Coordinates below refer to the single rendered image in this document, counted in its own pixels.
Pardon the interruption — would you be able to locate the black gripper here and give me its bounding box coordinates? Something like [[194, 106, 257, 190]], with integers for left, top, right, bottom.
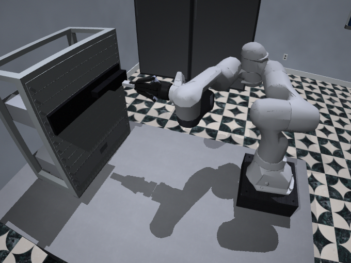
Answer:
[[122, 75, 173, 102]]

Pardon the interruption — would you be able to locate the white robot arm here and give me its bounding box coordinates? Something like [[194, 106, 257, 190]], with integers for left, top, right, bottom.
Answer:
[[168, 42, 320, 195]]

